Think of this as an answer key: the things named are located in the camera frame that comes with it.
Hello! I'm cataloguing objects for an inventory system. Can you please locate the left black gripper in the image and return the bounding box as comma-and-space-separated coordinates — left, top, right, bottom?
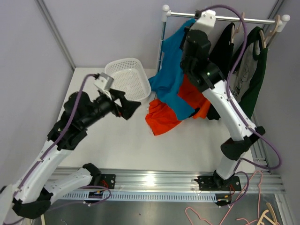
81, 88, 141, 129

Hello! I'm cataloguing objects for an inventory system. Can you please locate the orange t shirt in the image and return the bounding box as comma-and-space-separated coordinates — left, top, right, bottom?
145, 75, 211, 136

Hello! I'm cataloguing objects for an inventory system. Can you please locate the blue t shirt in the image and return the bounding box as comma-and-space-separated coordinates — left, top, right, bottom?
149, 19, 195, 104

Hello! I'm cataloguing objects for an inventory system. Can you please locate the black t shirt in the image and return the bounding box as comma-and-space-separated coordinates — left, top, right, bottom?
206, 22, 236, 121

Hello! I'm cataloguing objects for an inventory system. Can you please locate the green white raglan shirt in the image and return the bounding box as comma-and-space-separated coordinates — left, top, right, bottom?
229, 27, 268, 118

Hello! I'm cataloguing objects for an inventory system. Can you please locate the beige wooden hanger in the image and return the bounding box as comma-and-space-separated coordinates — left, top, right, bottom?
230, 22, 242, 44
259, 15, 281, 49

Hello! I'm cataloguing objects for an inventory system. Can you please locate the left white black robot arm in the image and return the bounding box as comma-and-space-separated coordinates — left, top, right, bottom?
0, 89, 141, 223

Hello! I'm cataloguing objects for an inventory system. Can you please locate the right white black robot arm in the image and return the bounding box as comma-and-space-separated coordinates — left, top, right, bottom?
180, 27, 265, 190

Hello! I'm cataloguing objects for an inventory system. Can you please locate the beige hanger on floor right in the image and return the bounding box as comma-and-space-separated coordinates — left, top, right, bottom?
257, 202, 278, 225

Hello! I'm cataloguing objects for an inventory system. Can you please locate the white plastic laundry basket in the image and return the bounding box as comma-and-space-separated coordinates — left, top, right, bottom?
105, 58, 151, 103

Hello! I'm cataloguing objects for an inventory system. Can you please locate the metal clothes rack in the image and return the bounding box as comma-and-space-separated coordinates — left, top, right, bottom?
154, 4, 291, 71

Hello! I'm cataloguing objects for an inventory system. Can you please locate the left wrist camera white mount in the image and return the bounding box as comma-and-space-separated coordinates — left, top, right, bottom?
94, 73, 114, 100

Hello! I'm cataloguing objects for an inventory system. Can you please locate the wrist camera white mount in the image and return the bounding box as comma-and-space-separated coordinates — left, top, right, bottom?
94, 73, 114, 100
190, 10, 216, 35

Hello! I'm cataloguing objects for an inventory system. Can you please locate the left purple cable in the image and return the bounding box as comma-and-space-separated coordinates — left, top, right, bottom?
2, 73, 99, 225

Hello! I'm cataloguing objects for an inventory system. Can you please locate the purple cable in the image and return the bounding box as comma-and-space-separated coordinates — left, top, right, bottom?
199, 4, 282, 209
2, 73, 99, 225

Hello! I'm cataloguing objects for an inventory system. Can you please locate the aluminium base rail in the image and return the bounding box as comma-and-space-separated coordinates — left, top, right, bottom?
30, 166, 286, 194

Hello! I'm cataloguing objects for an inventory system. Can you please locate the white cable duct strip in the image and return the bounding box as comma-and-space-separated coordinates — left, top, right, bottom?
61, 191, 217, 203

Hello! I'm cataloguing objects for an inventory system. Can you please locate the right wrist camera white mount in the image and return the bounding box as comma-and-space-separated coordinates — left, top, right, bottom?
190, 10, 216, 35

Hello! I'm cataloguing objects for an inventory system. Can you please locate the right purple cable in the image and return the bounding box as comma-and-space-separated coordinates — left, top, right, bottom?
199, 4, 282, 209

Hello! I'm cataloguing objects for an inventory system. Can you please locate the pink wire hanger on floor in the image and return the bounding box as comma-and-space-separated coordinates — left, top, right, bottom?
184, 170, 263, 225

